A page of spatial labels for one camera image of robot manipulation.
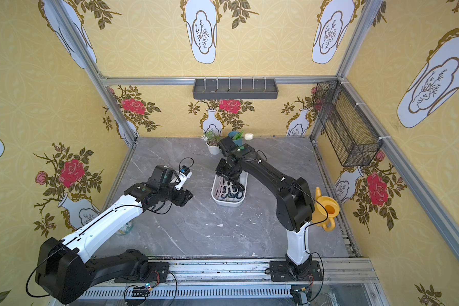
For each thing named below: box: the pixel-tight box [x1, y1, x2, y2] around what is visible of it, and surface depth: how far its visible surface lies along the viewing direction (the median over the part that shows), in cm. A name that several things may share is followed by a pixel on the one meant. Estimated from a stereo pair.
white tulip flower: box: [244, 132, 255, 141], surface depth 87 cm
